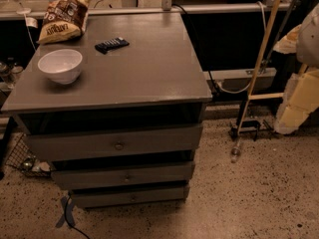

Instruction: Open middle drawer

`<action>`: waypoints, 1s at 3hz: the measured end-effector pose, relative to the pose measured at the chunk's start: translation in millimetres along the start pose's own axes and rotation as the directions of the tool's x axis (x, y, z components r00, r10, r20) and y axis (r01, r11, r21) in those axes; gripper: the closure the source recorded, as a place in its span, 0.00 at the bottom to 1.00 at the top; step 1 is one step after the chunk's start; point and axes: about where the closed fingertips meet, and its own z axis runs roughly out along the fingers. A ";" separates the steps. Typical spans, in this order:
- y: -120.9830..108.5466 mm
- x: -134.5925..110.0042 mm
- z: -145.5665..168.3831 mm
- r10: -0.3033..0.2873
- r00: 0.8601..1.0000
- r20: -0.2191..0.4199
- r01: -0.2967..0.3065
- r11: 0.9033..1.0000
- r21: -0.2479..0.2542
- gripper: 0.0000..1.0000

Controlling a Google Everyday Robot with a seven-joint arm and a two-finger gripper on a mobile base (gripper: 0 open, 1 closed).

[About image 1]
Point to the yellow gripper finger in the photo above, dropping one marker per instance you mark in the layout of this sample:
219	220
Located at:
300	100
287	44

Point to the grey drawer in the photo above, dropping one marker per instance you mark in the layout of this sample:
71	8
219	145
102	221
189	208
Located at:
82	145
131	196
122	176

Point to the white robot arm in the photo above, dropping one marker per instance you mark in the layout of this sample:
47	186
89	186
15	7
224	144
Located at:
307	46

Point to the grey top drawer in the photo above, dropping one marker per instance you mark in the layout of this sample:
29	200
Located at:
82	145

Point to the grey wooden drawer cabinet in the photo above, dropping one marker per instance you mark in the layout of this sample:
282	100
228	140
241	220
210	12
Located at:
154	82

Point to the grey bottom drawer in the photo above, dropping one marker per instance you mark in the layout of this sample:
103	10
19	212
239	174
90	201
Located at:
131	196

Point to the black metal clamp base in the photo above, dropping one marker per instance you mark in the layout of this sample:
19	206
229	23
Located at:
250	126

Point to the clear plastic bottle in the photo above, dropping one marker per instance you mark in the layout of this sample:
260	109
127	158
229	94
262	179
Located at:
236	151

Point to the dark blue snack bar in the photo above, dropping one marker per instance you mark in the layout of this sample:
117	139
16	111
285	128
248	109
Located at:
112	44

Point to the brown chip bag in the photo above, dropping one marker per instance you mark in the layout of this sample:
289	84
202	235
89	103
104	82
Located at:
64	20

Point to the white ceramic bowl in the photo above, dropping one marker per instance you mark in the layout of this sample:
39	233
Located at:
61	66

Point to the glass jars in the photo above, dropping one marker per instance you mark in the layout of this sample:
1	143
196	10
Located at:
10	72

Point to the wooden ladder frame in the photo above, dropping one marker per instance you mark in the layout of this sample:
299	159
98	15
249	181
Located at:
258	65

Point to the grey metal rail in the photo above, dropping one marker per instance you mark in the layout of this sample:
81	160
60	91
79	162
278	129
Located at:
236	81

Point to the black wire basket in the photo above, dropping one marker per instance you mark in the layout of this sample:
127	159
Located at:
23	159

